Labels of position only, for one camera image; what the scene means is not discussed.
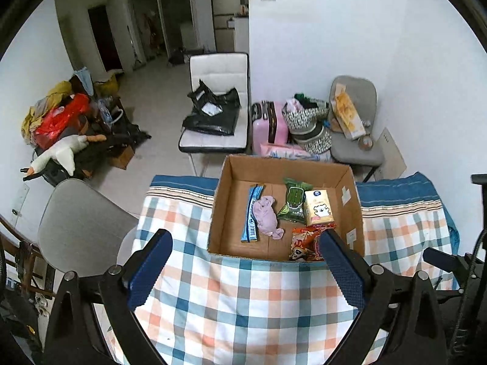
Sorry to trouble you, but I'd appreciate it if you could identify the yellow clothes pile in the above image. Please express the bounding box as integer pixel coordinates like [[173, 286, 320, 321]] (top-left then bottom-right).
[[21, 81, 73, 145]]

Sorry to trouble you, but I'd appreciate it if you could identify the open cardboard milk box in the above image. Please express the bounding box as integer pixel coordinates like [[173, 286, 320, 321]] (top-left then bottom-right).
[[206, 154, 367, 262]]

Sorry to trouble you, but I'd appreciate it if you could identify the white leather chair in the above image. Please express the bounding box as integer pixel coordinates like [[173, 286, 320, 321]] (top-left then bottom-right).
[[178, 52, 249, 154]]

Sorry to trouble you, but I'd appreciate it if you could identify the grey chair near table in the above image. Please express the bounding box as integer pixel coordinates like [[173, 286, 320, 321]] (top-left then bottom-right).
[[38, 179, 138, 277]]

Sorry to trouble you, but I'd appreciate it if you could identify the black bag on chair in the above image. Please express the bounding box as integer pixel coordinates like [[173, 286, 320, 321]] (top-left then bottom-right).
[[182, 80, 241, 136]]

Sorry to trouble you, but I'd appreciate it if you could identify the tape roll on chair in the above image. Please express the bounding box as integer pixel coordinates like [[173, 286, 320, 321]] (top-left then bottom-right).
[[357, 135, 374, 152]]

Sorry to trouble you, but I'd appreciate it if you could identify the yellow snack bag on chair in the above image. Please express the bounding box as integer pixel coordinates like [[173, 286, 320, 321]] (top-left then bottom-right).
[[332, 90, 366, 140]]

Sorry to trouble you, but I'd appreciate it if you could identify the patterned tote bag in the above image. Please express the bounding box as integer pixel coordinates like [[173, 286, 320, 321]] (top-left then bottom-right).
[[282, 98, 329, 134]]

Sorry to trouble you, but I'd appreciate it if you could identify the red plastic bag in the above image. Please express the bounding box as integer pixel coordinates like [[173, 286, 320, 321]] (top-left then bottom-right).
[[34, 93, 90, 150]]

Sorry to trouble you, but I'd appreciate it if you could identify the blue long snack packet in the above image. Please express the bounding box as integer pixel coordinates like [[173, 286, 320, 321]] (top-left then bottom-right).
[[240, 185, 265, 243]]

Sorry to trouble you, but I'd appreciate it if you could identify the orange panda snack packet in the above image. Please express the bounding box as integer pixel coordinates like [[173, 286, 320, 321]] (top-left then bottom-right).
[[289, 245, 323, 262]]

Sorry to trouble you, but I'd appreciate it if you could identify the plaid checkered table blanket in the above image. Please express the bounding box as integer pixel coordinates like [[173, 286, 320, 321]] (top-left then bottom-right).
[[129, 173, 460, 364]]

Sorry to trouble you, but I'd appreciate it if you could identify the grey chair by wall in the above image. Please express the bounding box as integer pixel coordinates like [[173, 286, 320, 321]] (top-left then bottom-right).
[[329, 75, 384, 168]]

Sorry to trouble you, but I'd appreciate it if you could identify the purple cloth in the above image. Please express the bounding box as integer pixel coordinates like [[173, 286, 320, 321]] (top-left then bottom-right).
[[253, 195, 285, 241]]

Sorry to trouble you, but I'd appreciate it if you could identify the brown cardboard box on floor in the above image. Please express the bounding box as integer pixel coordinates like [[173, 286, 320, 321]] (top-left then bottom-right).
[[108, 146, 135, 170]]

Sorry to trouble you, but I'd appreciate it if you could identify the green snack packet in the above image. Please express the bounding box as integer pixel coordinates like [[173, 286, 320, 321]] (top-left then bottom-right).
[[276, 178, 313, 224]]

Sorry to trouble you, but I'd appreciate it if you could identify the pink suitcase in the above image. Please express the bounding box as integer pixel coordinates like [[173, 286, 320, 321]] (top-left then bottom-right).
[[251, 101, 289, 155]]

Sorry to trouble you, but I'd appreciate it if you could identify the white goose plush toy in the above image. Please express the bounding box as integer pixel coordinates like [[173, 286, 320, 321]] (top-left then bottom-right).
[[22, 134, 107, 181]]

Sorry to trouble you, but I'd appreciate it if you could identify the red snack packet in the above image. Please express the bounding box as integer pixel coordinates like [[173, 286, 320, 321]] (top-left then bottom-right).
[[291, 222, 336, 252]]

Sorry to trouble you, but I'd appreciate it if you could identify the wooden chair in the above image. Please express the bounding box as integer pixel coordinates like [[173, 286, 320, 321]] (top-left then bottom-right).
[[1, 216, 55, 299]]

